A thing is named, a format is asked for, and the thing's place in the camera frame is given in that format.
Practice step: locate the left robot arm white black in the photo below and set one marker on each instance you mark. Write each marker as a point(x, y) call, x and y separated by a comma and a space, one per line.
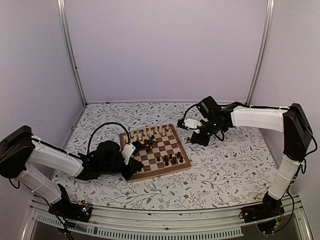
point(21, 150)

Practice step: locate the right aluminium frame post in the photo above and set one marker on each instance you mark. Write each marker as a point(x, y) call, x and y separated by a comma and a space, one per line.
point(270, 5)

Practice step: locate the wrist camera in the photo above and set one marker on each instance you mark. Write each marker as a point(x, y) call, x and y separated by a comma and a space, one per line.
point(129, 150)
point(189, 124)

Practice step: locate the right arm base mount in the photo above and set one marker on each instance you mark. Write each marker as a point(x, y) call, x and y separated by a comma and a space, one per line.
point(270, 211)

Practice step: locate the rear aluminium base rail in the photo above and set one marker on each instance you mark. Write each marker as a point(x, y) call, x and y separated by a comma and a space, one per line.
point(159, 101)

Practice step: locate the dark chess piece corner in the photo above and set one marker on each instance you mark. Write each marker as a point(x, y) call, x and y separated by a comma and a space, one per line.
point(179, 157)

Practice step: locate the floral patterned table mat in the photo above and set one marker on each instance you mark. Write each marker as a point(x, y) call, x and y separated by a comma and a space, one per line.
point(236, 171)

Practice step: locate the pile of dark chess pieces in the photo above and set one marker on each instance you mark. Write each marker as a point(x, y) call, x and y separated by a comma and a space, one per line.
point(148, 143)

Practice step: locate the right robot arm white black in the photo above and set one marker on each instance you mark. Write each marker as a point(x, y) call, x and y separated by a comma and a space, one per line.
point(289, 120)

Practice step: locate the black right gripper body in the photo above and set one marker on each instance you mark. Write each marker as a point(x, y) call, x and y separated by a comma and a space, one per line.
point(211, 128)

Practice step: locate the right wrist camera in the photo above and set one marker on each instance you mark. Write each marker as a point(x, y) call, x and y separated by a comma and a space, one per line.
point(189, 124)

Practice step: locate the front aluminium slotted rail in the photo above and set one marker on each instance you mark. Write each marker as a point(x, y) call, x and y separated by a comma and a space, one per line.
point(225, 223)

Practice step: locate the left aluminium frame post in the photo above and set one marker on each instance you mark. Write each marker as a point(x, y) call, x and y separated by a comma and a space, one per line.
point(61, 7)

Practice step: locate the row of white chess pieces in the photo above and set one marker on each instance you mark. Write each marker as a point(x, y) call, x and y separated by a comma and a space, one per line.
point(160, 133)

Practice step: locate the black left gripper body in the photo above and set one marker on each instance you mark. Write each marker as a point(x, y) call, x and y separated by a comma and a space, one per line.
point(111, 169)

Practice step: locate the wooden chess board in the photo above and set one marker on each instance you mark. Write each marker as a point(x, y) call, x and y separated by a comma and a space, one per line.
point(152, 168)

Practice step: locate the aluminium frame post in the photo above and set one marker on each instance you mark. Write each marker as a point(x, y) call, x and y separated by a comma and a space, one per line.
point(270, 5)
point(61, 7)

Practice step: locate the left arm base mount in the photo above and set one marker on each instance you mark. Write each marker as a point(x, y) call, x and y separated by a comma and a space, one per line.
point(80, 211)

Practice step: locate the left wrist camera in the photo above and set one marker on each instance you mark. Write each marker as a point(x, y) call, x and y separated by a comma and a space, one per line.
point(129, 150)

